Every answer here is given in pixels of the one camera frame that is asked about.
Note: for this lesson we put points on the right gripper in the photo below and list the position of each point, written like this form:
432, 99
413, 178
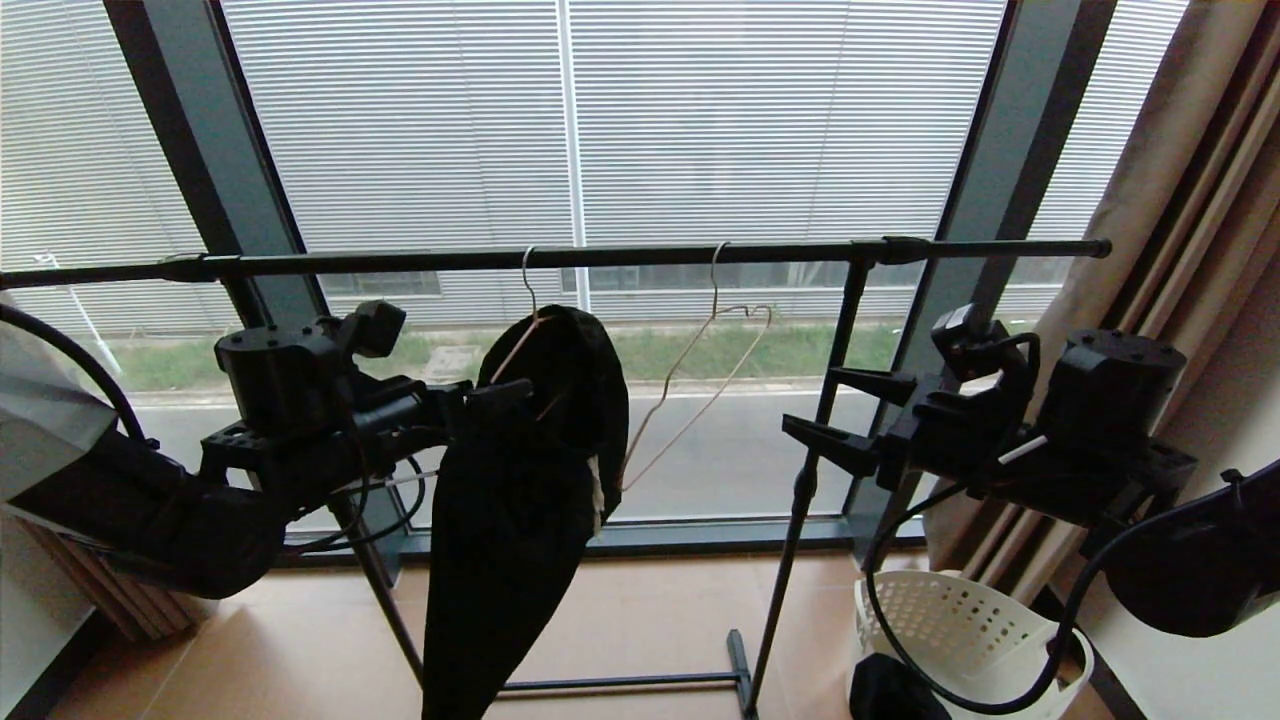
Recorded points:
960, 440

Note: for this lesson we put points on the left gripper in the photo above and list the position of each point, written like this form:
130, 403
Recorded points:
410, 410

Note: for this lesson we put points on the pink clothes hanger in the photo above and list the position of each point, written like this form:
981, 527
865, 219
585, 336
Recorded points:
515, 350
716, 295

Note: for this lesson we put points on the black garment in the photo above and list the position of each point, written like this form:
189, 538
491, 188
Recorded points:
500, 550
890, 695

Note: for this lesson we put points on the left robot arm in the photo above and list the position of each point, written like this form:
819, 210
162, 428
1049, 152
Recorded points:
150, 520

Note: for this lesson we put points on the white laundry basket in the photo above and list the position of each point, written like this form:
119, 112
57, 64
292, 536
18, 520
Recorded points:
960, 620

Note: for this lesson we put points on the black clothes rack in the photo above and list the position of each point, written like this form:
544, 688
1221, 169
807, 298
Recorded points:
650, 255

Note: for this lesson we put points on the window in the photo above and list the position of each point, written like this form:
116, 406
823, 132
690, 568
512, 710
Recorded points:
200, 150

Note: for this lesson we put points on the beige curtain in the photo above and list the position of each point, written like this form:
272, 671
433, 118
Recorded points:
1150, 200
120, 600

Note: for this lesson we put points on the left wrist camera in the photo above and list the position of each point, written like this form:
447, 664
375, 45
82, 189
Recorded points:
375, 325

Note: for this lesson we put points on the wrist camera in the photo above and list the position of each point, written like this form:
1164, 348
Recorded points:
375, 325
965, 335

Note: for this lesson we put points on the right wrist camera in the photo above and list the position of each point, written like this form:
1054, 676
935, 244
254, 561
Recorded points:
965, 335

